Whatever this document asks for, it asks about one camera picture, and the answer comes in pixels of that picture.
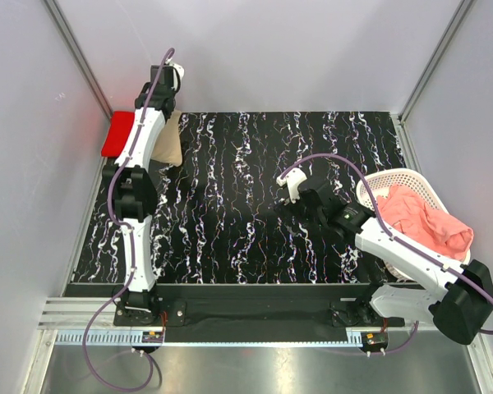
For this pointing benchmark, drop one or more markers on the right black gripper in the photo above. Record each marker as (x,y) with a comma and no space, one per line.
(288,209)

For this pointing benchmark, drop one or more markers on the beige t shirt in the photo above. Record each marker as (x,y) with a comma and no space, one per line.
(167,147)

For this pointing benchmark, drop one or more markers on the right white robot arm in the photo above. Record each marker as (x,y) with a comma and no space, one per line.
(456,297)

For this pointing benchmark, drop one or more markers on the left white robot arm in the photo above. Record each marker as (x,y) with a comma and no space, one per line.
(132,198)

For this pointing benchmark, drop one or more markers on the white plastic laundry basket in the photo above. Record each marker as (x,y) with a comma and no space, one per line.
(378,184)

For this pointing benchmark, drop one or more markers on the pink t shirt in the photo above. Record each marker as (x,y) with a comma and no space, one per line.
(435,229)

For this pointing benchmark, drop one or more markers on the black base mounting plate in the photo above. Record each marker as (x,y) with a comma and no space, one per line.
(351,299)

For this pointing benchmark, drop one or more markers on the right electronics board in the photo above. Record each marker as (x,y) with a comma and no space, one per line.
(375,339)

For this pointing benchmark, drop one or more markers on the electronics board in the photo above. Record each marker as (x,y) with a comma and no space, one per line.
(153,336)
(375,339)

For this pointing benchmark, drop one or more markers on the folded red t shirt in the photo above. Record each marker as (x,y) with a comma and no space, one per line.
(118,132)

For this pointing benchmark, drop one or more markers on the left electronics board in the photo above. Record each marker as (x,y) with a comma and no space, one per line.
(153,336)

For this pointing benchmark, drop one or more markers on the right aluminium corner post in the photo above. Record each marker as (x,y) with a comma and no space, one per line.
(446,39)

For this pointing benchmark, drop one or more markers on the aluminium corner post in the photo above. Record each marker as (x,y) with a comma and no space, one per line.
(446,39)
(72,44)

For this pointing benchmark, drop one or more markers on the left aluminium corner post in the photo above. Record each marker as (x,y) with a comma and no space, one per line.
(72,44)

